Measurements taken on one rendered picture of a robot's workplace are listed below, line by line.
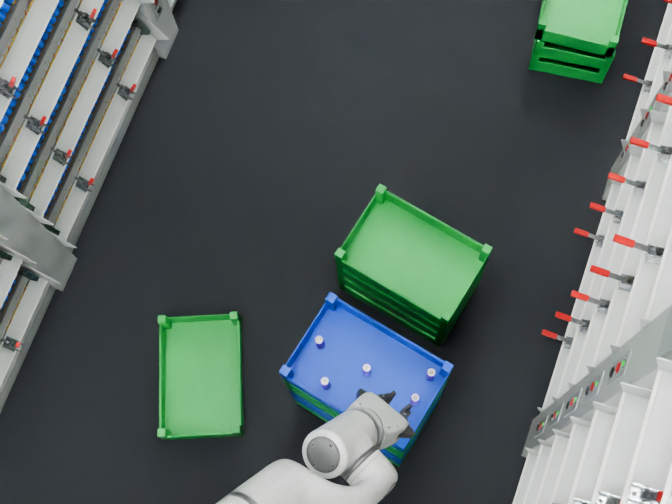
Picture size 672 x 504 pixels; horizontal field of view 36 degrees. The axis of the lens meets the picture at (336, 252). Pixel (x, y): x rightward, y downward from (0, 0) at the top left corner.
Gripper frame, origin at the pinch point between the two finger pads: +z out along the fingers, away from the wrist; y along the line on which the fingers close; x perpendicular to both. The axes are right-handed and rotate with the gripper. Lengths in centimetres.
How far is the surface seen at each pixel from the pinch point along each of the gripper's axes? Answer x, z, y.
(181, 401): -52, 33, -51
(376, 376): -6.1, 18.1, -10.0
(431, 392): -2.5, 21.4, 1.0
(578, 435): 18.1, 0.2, 29.8
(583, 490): 19.5, -21.5, 35.5
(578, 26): 72, 93, -32
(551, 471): 3.5, 14.0, 29.9
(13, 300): -46, 8, -91
